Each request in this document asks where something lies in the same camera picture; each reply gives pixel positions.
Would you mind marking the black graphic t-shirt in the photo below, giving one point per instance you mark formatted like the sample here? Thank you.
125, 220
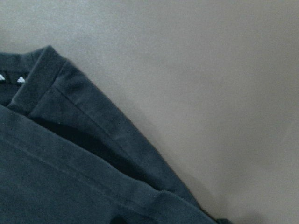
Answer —
68, 155

